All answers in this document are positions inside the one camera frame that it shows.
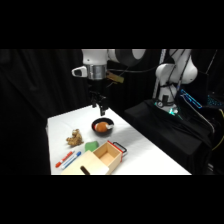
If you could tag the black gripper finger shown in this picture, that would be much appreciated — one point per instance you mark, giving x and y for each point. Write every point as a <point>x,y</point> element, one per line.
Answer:
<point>94,100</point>
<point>103,106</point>

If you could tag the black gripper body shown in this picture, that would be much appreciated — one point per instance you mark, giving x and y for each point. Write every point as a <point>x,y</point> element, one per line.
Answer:
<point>97,87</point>

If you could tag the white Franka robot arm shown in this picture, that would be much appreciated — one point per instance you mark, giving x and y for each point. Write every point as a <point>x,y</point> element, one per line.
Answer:
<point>94,58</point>

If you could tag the light wooden drawer cabinet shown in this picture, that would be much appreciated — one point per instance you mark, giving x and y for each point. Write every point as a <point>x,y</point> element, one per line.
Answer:
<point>95,166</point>

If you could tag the orange toy food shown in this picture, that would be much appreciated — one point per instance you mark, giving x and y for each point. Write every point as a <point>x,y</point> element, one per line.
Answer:
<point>101,126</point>

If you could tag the black bowl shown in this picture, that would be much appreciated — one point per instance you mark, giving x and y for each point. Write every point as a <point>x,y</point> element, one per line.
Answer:
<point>100,132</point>

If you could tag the green sponge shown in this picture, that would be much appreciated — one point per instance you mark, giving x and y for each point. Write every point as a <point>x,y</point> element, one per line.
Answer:
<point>91,146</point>

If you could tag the brown plush toy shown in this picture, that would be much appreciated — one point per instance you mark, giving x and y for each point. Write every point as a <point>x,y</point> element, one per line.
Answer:
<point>75,138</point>

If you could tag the blue whiteboard marker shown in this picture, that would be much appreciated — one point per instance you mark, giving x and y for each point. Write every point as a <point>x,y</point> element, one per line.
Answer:
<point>71,160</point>

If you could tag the red whiteboard marker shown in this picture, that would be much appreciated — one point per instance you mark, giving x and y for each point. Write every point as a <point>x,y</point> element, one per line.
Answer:
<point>64,159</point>

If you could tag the black curtain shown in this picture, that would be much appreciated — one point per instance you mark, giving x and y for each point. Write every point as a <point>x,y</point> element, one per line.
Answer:
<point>26,106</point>

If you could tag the small green light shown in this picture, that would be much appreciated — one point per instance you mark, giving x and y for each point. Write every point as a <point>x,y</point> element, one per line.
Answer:
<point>172,112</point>

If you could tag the black cloth-covered robot stand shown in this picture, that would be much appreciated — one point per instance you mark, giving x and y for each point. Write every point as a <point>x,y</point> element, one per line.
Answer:
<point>173,136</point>

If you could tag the blue-lit electronic device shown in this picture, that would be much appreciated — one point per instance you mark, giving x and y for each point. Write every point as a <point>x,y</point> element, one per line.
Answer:
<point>190,98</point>

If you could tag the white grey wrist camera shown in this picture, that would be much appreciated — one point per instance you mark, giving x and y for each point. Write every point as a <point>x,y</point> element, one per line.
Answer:
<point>79,71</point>

